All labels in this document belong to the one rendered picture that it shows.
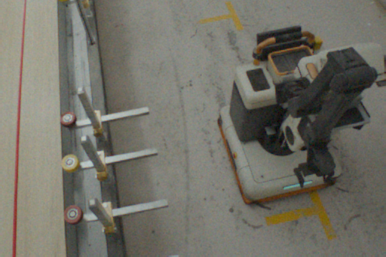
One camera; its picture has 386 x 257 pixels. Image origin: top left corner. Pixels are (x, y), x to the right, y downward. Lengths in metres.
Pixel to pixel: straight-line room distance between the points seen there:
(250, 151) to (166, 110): 0.81
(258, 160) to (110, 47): 1.72
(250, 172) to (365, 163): 0.91
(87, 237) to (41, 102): 0.73
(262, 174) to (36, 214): 1.35
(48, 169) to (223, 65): 1.86
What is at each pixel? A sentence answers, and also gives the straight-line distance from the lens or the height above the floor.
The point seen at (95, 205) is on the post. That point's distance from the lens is 1.43.
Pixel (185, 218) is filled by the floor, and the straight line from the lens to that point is 2.52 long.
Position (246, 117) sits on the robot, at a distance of 2.12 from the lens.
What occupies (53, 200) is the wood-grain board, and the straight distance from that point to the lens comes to 1.72.
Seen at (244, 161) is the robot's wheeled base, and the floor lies 0.28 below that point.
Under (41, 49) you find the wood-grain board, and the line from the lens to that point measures 2.25.
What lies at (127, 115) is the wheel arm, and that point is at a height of 0.83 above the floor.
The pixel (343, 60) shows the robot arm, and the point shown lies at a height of 1.62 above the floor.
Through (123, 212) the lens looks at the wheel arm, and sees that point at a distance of 1.71.
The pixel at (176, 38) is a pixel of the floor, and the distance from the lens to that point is 3.33.
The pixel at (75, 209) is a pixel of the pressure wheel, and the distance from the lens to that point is 1.67.
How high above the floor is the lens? 2.43
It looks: 54 degrees down
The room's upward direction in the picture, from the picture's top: 12 degrees counter-clockwise
